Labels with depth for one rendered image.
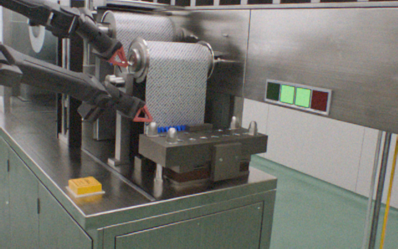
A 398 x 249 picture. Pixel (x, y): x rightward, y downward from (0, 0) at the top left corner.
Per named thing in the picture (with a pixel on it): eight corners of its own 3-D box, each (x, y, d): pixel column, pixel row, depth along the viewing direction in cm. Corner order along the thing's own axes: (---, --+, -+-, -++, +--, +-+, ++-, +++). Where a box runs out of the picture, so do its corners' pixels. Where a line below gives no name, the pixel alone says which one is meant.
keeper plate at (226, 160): (209, 179, 127) (212, 144, 125) (234, 175, 133) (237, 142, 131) (214, 182, 125) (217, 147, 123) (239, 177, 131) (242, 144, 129)
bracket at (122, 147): (106, 161, 141) (109, 71, 136) (124, 159, 145) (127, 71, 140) (112, 165, 138) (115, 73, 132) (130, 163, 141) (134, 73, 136)
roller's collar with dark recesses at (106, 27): (90, 38, 153) (90, 21, 151) (105, 40, 156) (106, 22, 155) (97, 40, 148) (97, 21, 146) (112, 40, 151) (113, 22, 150)
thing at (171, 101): (143, 134, 134) (146, 78, 131) (202, 129, 148) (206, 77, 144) (144, 135, 134) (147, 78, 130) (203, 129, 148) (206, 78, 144)
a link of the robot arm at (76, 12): (51, 35, 118) (61, 8, 115) (48, 19, 127) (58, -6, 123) (90, 47, 124) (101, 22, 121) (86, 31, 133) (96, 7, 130)
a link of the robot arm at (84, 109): (102, 96, 114) (84, 75, 116) (76, 126, 116) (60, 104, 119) (125, 101, 125) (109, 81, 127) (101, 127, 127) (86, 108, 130)
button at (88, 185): (68, 187, 115) (68, 179, 115) (92, 183, 120) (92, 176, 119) (77, 196, 110) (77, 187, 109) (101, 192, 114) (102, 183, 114)
